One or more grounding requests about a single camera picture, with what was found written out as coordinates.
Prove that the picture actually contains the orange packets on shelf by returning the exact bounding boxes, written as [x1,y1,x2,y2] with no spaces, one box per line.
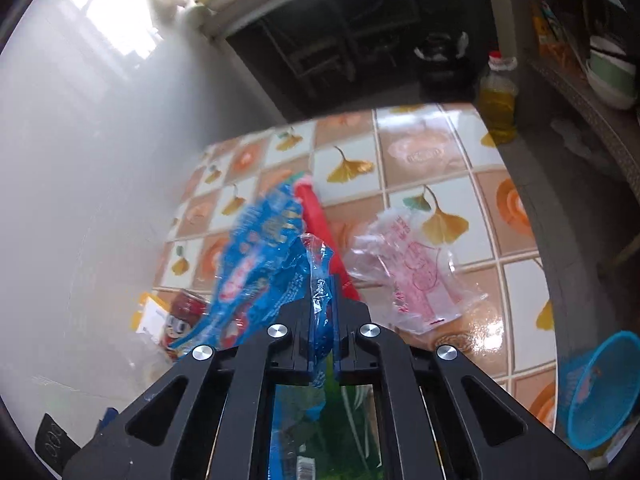
[531,0,583,68]

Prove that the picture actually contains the white rag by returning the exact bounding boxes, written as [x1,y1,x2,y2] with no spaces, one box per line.
[550,119,601,161]

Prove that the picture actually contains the black bucket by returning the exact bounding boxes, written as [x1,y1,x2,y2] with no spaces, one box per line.
[414,31,476,101]

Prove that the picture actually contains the perforated metal shelf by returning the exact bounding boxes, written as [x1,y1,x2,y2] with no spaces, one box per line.
[525,55,640,196]

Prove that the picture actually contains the red snack packet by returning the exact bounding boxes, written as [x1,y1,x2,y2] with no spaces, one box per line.
[292,172,363,306]

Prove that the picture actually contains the yellow cooking oil bottle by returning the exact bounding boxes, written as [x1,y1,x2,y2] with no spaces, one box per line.
[477,51,521,145]

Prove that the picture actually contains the red cartoon drink can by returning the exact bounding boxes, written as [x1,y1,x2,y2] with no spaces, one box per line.
[160,290,213,361]

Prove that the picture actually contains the concrete kitchen counter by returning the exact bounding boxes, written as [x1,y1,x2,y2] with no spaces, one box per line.
[197,0,526,111]

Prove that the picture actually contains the blue plastic basket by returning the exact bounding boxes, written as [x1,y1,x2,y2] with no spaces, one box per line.
[557,331,640,453]

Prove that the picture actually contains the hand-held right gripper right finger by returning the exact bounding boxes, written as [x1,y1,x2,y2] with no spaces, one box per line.
[329,274,592,480]

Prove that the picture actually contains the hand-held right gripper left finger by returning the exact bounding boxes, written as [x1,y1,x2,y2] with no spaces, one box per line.
[62,294,323,480]

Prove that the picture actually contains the stack of green white bowls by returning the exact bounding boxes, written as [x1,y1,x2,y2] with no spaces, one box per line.
[585,35,638,111]

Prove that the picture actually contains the green drink bottle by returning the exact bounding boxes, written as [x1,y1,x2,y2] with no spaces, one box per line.
[270,360,386,480]

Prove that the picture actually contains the clear bag with pink print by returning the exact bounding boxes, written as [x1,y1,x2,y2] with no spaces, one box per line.
[350,207,488,336]

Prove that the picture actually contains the ginkgo leaf patterned tablecloth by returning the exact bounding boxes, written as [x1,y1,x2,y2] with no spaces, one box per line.
[150,102,558,441]

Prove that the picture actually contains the small yellow white box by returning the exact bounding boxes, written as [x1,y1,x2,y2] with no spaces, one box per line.
[131,292,173,346]

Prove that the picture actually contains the blue snack wrapper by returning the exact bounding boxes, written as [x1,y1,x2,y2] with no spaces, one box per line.
[192,182,346,391]

